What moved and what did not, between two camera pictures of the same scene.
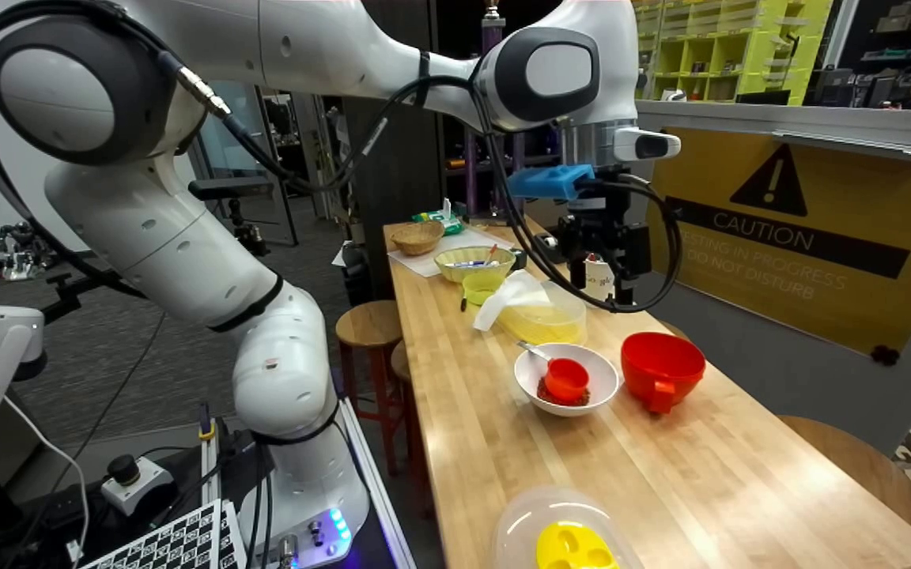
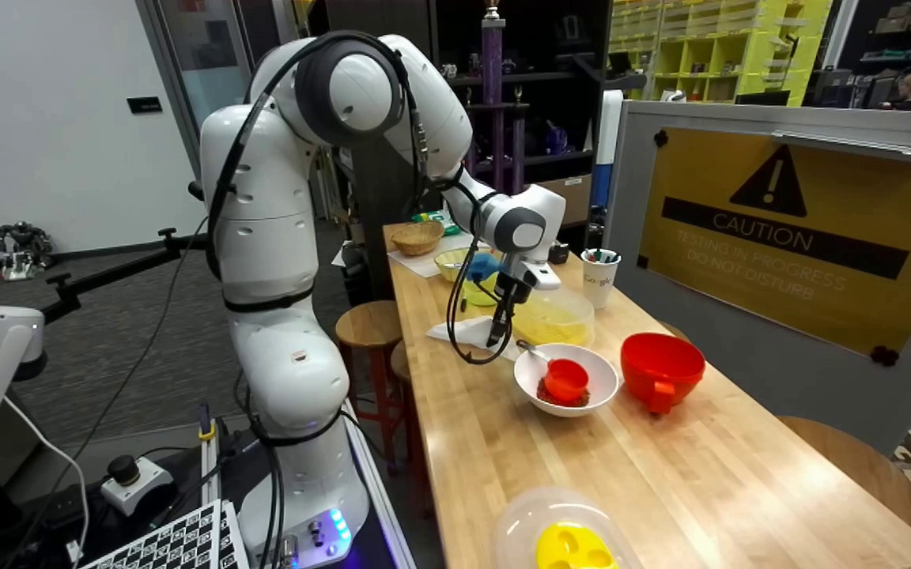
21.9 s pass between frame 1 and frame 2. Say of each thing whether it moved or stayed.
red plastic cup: stayed
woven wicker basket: stayed
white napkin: moved
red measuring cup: stayed
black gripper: moved
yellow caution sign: stayed
